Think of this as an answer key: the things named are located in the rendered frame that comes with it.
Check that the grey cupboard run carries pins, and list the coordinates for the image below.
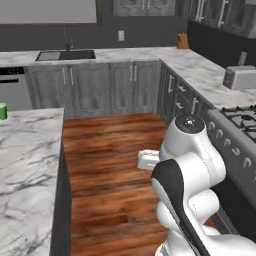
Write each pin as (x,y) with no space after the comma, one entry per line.
(143,7)
(90,88)

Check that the white wall outlet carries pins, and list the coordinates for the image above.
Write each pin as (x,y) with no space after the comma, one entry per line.
(121,35)

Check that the wooden knife block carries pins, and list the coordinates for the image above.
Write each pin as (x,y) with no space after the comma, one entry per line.
(182,41)

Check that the grey stove with black hob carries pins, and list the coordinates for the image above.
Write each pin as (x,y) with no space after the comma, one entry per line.
(240,140)

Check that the grey lower cupboard run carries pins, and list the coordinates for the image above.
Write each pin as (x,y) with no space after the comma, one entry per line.
(90,88)

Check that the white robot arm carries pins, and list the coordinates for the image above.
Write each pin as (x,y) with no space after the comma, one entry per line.
(196,166)

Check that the green cup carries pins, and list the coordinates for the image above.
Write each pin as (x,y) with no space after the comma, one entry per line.
(2,111)

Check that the grey drawer front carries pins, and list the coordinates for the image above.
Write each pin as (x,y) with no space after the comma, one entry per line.
(181,108)
(182,87)

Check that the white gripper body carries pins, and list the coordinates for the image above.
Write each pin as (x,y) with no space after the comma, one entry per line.
(148,160)

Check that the grey dishwasher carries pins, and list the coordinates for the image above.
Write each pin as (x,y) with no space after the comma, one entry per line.
(13,91)

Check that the grey tall cupboard door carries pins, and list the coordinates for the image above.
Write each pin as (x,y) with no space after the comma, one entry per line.
(166,100)

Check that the dark island cabinet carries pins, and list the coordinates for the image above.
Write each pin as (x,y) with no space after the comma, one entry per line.
(61,206)

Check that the black sink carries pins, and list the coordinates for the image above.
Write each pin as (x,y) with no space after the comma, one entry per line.
(71,55)

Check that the black tap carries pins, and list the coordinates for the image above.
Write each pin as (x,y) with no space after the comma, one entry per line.
(68,43)

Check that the dark upper cupboard run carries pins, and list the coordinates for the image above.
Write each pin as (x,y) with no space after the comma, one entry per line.
(226,15)

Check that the window with dark frame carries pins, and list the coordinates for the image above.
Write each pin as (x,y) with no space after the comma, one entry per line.
(46,10)

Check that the grey wall outlet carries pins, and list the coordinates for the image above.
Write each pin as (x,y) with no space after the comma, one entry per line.
(242,58)

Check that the grey toaster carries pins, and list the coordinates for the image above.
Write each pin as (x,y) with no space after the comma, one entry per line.
(240,78)

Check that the grey stove knob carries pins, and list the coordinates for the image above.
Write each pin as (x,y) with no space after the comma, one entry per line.
(219,133)
(211,126)
(236,151)
(247,162)
(227,142)

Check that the grey narrow cupboard door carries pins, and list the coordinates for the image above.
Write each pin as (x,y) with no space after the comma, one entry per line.
(200,108)

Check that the grey upper cupboard run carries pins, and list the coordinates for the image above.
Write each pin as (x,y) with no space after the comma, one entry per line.
(143,7)

